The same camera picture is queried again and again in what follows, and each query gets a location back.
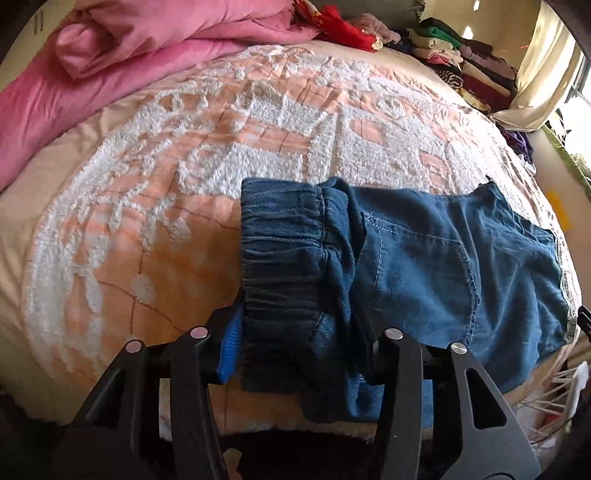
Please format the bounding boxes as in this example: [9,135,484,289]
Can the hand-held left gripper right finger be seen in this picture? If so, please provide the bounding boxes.
[360,314,542,480]

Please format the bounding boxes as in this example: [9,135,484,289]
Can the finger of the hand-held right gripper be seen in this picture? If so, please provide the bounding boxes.
[575,307,591,344]

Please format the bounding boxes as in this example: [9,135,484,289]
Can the pink duvet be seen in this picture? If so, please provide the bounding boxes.
[0,0,324,190]

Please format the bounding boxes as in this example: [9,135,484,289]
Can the mauve fluffy cloth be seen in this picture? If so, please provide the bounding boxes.
[355,13,402,44]

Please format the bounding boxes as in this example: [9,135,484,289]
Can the peach and white tufted blanket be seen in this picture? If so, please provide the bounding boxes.
[18,44,583,444]

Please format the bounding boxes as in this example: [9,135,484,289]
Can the stack of folded clothes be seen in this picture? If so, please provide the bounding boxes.
[388,17,520,114]

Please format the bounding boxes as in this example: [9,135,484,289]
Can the window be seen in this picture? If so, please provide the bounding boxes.
[556,46,591,185]

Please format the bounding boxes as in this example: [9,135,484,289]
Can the yellow bag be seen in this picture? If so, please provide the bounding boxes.
[549,189,572,227]

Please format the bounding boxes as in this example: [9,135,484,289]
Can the cream bed sheet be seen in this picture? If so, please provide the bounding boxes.
[0,106,121,407]

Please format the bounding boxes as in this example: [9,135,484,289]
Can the purple clothes heap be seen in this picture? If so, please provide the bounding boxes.
[501,127,536,162]

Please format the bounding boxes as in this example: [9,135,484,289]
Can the white wire rack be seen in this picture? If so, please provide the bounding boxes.
[522,360,591,448]

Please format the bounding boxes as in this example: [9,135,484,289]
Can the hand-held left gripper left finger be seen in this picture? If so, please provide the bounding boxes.
[60,295,247,480]

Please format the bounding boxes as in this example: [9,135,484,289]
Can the red cloth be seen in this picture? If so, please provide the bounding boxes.
[295,0,384,52]

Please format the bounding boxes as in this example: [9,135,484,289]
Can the cream curtain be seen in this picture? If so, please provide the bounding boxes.
[492,0,583,132]

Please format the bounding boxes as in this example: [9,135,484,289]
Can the blue denim pants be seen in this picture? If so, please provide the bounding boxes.
[239,178,573,423]

